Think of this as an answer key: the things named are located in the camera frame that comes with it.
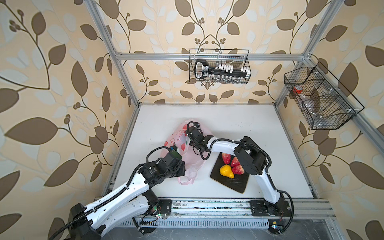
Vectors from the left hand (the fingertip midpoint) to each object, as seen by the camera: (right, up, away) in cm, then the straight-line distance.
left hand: (187, 167), depth 76 cm
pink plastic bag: (+10, +19, +11) cm, 24 cm away
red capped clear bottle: (+65, +43, +12) cm, 79 cm away
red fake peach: (+22, +2, +11) cm, 25 cm away
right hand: (-3, +12, +20) cm, 24 cm away
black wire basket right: (+70, +36, +1) cm, 79 cm away
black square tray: (+28, -11, +6) cm, 30 cm away
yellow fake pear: (+21, -3, +5) cm, 22 cm away
